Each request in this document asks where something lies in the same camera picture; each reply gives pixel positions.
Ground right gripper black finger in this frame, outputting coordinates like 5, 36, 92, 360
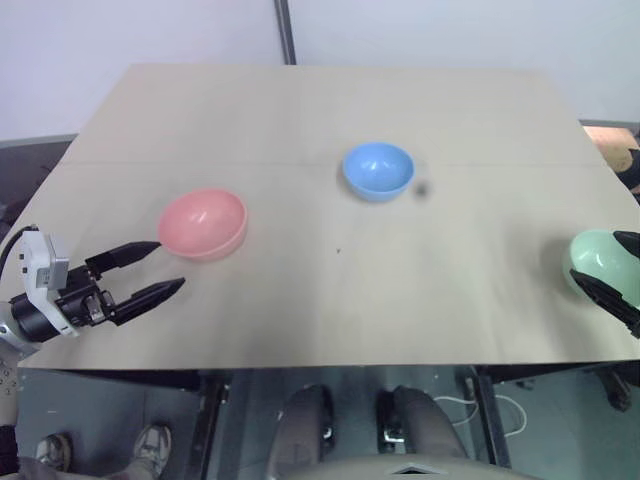
613, 230, 640, 269
569, 269, 640, 342

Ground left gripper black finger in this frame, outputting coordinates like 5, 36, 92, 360
111, 277, 187, 327
85, 240, 163, 283

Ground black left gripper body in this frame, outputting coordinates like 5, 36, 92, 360
54, 267, 119, 329

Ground green plastic bowl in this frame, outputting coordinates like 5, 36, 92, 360
560, 228, 640, 303

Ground red plastic bowl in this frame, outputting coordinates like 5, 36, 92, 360
157, 187, 250, 262

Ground black caster wheel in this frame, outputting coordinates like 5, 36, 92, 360
601, 366, 635, 414

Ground brown wooden object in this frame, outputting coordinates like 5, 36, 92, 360
581, 124, 640, 174

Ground grey sneaker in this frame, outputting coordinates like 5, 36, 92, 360
34, 431, 74, 472
135, 423, 173, 477

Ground dark grey rounded shape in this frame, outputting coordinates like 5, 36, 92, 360
271, 383, 335, 480
376, 384, 472, 464

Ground grey curved body panel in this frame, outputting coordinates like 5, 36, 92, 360
298, 452, 534, 480

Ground blue plastic bowl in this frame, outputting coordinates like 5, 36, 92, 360
341, 141, 417, 204

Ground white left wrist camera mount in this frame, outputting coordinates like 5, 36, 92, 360
18, 228, 82, 339

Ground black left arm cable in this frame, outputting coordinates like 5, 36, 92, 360
0, 225, 39, 274

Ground black table frame leg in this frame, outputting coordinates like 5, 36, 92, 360
466, 364, 512, 470
197, 369, 232, 480

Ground white cable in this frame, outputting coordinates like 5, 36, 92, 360
431, 394, 529, 439

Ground dark vertical post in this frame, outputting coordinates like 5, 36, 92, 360
273, 0, 299, 67

